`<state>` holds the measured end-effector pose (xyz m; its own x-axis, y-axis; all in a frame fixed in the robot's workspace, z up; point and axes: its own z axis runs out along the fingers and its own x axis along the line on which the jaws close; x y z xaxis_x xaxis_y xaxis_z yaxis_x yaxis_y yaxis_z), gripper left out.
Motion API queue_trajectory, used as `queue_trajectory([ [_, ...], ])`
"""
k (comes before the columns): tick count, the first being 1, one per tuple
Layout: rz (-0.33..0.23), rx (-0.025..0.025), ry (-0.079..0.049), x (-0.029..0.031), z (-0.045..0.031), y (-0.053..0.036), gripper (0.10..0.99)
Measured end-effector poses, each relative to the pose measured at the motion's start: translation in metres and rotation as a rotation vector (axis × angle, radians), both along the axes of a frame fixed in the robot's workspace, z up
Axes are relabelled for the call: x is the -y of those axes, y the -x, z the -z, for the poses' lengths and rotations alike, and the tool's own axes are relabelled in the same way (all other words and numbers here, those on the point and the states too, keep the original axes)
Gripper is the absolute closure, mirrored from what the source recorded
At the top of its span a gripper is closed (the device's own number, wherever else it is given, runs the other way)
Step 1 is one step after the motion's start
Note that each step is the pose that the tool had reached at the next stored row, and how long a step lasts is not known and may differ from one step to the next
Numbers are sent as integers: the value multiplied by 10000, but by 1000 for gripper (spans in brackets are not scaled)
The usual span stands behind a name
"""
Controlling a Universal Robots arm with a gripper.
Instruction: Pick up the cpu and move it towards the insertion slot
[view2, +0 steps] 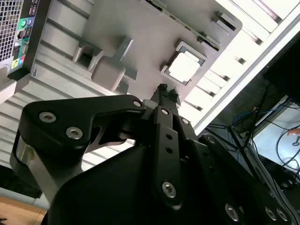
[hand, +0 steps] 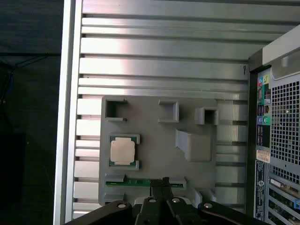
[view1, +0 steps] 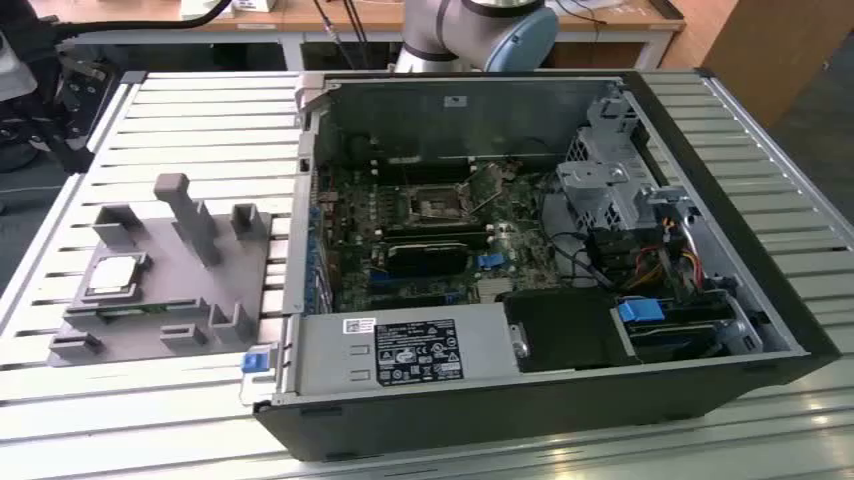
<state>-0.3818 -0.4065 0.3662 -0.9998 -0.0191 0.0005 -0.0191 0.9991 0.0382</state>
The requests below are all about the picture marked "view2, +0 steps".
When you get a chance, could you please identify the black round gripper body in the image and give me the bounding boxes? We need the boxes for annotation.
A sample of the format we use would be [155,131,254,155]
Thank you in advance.
[42,144,258,225]

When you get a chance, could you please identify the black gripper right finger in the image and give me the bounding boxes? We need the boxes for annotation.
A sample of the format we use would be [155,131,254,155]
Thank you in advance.
[168,88,296,225]

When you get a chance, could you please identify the silver square CPU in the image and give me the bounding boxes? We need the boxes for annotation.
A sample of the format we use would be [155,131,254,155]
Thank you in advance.
[166,52,202,84]

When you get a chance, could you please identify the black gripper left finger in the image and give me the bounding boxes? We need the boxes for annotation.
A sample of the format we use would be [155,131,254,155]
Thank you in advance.
[9,83,186,210]

